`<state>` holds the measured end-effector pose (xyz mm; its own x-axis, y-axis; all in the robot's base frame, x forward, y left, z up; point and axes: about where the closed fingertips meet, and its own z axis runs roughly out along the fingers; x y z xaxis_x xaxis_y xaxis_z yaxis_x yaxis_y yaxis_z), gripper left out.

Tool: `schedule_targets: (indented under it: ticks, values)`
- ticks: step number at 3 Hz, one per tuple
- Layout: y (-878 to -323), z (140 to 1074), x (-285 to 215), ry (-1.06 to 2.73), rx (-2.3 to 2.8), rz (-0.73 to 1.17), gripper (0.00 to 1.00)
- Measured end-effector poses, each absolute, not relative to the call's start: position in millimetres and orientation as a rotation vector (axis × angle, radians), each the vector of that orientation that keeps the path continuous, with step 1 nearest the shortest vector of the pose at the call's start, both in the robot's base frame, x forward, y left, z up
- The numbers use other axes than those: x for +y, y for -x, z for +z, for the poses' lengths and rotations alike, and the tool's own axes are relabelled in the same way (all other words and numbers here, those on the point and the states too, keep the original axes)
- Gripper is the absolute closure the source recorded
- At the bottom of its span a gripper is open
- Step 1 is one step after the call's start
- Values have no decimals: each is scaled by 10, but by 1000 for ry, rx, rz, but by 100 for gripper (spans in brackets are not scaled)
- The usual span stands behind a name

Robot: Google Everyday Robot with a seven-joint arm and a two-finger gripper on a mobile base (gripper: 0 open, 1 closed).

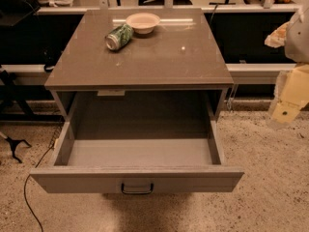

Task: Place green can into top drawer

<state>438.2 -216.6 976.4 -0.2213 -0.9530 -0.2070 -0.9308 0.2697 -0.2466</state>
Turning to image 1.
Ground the long white shelf counter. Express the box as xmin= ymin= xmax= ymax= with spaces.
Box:
xmin=0 ymin=3 xmax=300 ymax=84

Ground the black stand foot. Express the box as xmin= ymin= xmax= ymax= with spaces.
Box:
xmin=0 ymin=131 xmax=31 ymax=163

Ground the black drawer handle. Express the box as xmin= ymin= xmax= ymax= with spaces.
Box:
xmin=121 ymin=184 xmax=154 ymax=195

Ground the green soda can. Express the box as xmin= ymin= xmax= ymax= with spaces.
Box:
xmin=105 ymin=23 xmax=133 ymax=51

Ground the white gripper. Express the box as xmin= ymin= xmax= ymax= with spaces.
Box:
xmin=267 ymin=3 xmax=309 ymax=130

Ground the grey drawer cabinet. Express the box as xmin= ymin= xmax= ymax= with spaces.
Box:
xmin=45 ymin=8 xmax=233 ymax=140

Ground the open grey top drawer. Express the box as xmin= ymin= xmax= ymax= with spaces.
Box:
xmin=30 ymin=90 xmax=245 ymax=195

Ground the snack bag at right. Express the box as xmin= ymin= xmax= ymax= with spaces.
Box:
xmin=265 ymin=22 xmax=288 ymax=48

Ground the black chair at left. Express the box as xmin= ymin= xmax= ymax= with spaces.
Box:
xmin=0 ymin=0 xmax=40 ymax=28

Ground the white bowl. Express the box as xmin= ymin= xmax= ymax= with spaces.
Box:
xmin=126 ymin=13 xmax=160 ymax=35

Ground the black floor cable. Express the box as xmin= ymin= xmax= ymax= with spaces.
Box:
xmin=22 ymin=145 xmax=56 ymax=232

